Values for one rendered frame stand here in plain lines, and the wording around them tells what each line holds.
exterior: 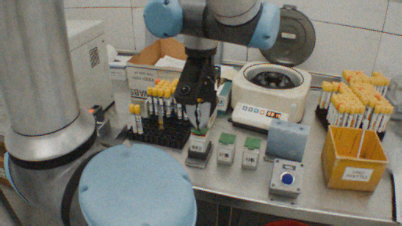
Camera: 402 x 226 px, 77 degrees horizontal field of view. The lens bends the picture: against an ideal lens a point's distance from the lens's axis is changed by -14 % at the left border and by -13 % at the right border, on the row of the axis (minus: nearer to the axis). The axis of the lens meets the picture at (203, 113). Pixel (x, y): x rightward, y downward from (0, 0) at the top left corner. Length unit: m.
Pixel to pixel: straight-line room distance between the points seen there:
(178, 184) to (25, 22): 0.21
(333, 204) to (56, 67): 0.63
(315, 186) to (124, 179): 0.54
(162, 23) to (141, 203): 0.30
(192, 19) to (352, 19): 0.80
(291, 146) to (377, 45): 0.63
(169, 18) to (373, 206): 0.61
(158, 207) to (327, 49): 1.02
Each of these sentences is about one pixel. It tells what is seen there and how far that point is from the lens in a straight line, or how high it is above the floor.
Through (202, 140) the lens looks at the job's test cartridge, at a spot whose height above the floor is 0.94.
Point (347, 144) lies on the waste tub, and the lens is 0.84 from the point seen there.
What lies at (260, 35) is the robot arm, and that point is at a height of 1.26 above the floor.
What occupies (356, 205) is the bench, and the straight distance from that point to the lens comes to 0.74.
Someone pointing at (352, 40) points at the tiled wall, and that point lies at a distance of 1.20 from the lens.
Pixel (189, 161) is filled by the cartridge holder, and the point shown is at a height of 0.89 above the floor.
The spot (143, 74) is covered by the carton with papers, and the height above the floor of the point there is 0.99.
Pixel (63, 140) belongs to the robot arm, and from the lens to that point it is 0.33.
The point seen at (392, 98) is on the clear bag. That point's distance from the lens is 1.16.
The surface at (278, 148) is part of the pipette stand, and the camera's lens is 0.77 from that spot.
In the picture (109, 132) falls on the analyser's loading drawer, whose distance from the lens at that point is 0.84.
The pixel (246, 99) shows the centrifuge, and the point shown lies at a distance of 0.90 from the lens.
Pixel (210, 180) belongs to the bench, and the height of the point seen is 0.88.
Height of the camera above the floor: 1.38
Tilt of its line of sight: 32 degrees down
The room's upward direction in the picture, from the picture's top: straight up
